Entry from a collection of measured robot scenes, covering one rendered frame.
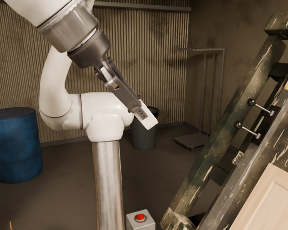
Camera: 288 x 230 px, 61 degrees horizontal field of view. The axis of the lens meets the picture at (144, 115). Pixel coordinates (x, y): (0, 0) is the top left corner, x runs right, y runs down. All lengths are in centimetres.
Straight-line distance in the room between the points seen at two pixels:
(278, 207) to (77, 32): 99
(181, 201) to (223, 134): 43
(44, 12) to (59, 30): 3
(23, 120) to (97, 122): 265
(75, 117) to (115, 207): 35
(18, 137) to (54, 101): 277
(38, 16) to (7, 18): 403
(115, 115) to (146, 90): 413
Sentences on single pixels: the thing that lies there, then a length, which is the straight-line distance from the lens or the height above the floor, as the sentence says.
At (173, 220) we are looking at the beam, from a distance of 145.
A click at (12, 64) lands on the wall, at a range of 445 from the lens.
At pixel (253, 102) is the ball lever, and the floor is 154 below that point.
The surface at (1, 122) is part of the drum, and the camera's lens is 346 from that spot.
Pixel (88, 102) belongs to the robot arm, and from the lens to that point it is 86.
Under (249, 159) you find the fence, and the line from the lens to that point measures 124.
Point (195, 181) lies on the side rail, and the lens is 142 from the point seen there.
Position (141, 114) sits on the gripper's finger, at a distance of 51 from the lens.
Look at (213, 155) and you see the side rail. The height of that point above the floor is 121.
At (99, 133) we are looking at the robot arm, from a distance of 86.
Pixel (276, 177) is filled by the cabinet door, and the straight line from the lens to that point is 118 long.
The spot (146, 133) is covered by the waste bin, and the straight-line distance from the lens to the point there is 416.
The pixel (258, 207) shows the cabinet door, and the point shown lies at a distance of 119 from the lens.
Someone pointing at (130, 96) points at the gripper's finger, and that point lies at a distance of 46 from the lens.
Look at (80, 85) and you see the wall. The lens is 455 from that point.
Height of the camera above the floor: 181
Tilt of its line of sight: 17 degrees down
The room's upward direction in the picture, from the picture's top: straight up
